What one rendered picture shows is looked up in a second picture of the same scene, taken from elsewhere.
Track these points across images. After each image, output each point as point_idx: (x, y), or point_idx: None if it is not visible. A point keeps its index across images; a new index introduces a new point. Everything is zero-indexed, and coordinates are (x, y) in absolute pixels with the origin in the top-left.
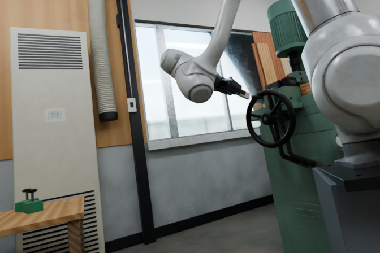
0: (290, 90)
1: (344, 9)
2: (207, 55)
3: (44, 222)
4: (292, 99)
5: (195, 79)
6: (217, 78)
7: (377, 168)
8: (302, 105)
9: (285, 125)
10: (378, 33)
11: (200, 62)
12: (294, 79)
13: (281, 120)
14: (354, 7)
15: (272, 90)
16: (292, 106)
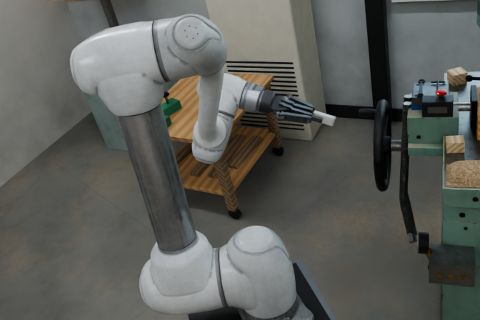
0: (422, 125)
1: (158, 244)
2: (198, 133)
3: (190, 140)
4: (421, 138)
5: (193, 150)
6: (265, 111)
7: (228, 311)
8: (438, 153)
9: (403, 166)
10: (153, 277)
11: (196, 136)
12: (445, 105)
13: (401, 156)
14: (163, 247)
15: (375, 123)
16: (378, 166)
